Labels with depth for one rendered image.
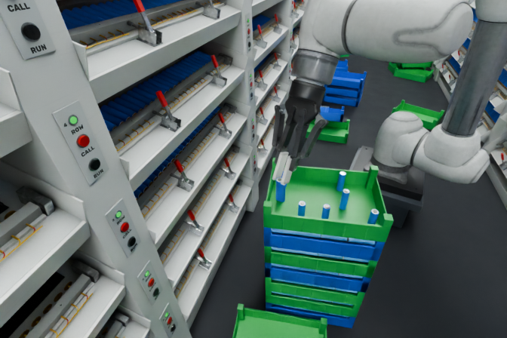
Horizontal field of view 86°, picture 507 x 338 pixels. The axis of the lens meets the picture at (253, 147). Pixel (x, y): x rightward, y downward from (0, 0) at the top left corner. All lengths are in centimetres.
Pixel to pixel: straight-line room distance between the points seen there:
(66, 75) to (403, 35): 48
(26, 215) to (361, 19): 58
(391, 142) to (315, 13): 80
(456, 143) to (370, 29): 74
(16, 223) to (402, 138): 118
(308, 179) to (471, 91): 58
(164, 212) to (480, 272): 124
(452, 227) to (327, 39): 123
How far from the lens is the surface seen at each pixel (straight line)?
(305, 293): 99
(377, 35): 51
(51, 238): 50
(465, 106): 113
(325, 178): 86
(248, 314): 113
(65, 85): 44
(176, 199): 74
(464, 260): 150
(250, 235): 133
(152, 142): 62
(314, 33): 57
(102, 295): 64
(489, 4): 102
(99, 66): 49
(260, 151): 148
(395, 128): 125
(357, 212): 80
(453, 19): 50
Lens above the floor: 106
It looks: 35 degrees down
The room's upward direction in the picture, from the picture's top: 3 degrees counter-clockwise
